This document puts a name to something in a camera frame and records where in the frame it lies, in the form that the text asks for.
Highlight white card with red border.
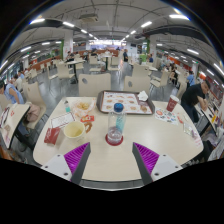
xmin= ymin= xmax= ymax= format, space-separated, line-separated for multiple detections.
xmin=49 ymin=112 xmax=76 ymax=129

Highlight beige chair with round hole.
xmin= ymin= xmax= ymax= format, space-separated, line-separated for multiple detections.
xmin=78 ymin=73 xmax=112 ymax=98
xmin=123 ymin=75 xmax=152 ymax=98

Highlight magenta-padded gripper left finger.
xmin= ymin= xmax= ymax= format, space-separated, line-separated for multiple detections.
xmin=39 ymin=142 xmax=92 ymax=186

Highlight brown food tray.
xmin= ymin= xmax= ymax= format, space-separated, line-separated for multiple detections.
xmin=96 ymin=90 xmax=156 ymax=115

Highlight clear blue-capped water bottle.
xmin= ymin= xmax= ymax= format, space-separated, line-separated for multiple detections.
xmin=106 ymin=102 xmax=128 ymax=145

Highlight colourful printed leaflet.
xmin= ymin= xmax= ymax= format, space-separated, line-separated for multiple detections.
xmin=154 ymin=107 xmax=179 ymax=125

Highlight cream paper cup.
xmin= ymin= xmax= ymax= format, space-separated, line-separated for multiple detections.
xmin=63 ymin=120 xmax=87 ymax=141

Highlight pink bag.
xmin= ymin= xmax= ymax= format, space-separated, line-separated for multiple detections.
xmin=26 ymin=103 xmax=42 ymax=123

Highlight person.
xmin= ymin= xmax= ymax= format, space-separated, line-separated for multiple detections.
xmin=180 ymin=79 xmax=212 ymax=123
xmin=0 ymin=79 xmax=26 ymax=106

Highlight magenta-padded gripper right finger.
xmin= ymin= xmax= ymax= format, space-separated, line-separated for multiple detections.
xmin=131 ymin=142 xmax=184 ymax=186

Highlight beige table with dark edge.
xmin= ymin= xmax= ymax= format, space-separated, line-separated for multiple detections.
xmin=0 ymin=103 xmax=32 ymax=149
xmin=194 ymin=103 xmax=221 ymax=134

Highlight white napkin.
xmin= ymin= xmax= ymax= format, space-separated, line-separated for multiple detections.
xmin=137 ymin=90 xmax=149 ymax=102

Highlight ceiling air conditioner unit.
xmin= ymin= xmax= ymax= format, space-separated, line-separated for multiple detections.
xmin=79 ymin=13 xmax=100 ymax=23

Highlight flat round red coaster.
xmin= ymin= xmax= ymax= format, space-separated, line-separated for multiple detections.
xmin=104 ymin=133 xmax=124 ymax=147

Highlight red cardboard box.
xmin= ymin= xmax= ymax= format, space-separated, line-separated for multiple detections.
xmin=43 ymin=126 xmax=62 ymax=145

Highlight white card with red print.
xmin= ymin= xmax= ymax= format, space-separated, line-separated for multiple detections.
xmin=189 ymin=128 xmax=204 ymax=148

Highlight far beige chairs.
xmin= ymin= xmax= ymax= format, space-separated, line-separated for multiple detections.
xmin=28 ymin=54 xmax=174 ymax=89

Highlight ceiling lights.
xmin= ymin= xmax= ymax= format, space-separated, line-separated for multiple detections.
xmin=0 ymin=13 xmax=224 ymax=76

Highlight red paper cup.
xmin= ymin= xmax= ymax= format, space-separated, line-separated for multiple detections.
xmin=165 ymin=94 xmax=180 ymax=113

